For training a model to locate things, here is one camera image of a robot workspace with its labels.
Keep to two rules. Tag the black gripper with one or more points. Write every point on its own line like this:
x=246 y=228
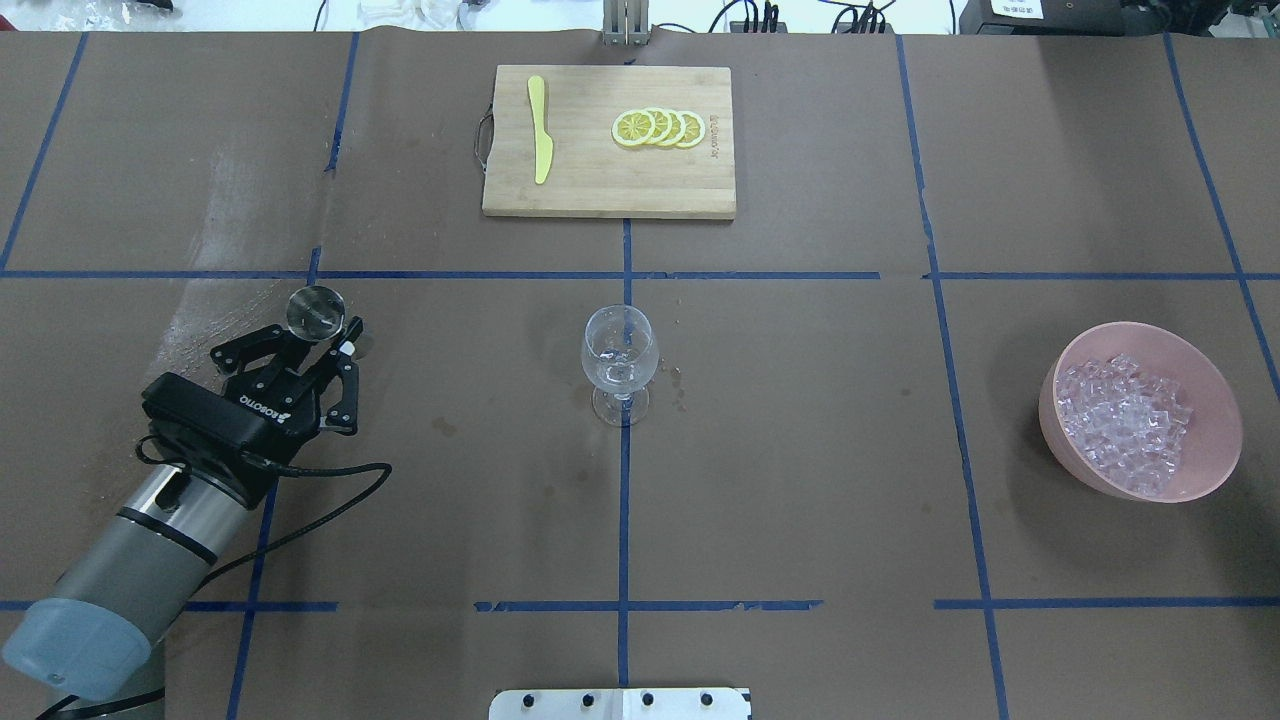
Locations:
x=272 y=411

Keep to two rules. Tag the steel double jigger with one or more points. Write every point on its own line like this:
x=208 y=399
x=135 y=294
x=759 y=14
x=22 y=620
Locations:
x=318 y=314

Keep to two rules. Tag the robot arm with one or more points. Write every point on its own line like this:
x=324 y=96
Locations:
x=110 y=610

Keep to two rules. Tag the clear wine glass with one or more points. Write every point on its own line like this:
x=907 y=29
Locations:
x=619 y=355

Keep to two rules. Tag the pile of clear ice cubes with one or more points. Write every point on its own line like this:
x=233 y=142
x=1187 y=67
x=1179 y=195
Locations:
x=1128 y=422

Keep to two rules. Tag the yellow plastic knife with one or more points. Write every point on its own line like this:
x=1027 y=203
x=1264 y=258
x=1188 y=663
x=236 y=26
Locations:
x=543 y=142

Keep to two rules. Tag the bamboo cutting board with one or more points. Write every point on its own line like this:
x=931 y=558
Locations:
x=592 y=176

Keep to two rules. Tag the pink bowl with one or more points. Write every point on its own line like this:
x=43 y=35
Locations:
x=1215 y=435

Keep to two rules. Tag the aluminium frame post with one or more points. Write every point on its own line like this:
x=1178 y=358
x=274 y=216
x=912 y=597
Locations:
x=626 y=23

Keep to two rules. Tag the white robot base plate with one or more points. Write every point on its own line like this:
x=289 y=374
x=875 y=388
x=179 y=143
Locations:
x=623 y=703

